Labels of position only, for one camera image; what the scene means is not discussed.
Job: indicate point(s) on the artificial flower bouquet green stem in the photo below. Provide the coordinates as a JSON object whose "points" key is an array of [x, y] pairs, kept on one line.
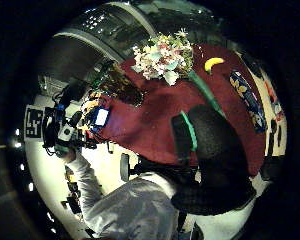
{"points": [[163, 56]]}

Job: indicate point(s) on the dark patterned vase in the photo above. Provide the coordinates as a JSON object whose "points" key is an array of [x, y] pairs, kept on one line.
{"points": [[121, 85]]}

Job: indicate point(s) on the white marker cube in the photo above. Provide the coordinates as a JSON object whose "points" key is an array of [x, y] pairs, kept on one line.
{"points": [[34, 122]]}

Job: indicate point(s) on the blue floral patterned cloth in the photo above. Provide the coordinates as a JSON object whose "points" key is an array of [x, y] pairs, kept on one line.
{"points": [[248, 96]]}

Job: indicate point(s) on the dark red tablecloth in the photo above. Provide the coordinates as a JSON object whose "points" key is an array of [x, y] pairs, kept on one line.
{"points": [[150, 123]]}

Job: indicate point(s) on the yellow banana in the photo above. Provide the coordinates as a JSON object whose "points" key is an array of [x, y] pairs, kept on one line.
{"points": [[212, 63]]}

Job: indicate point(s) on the the person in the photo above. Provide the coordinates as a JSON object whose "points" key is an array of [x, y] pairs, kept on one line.
{"points": [[136, 210]]}

